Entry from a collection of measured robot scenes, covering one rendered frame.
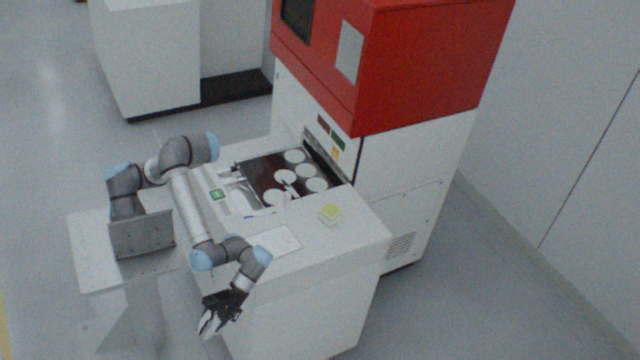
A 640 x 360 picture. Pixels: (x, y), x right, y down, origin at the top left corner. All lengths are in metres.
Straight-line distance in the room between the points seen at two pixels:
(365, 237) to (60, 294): 1.84
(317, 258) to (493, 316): 1.59
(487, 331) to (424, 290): 0.44
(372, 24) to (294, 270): 0.95
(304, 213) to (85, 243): 0.93
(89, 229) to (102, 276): 0.27
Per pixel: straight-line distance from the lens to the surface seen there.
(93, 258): 2.31
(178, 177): 1.83
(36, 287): 3.36
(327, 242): 2.15
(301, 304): 2.26
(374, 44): 2.01
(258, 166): 2.54
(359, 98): 2.12
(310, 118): 2.62
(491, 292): 3.51
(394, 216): 2.83
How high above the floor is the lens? 2.56
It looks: 41 degrees down
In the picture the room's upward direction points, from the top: 9 degrees clockwise
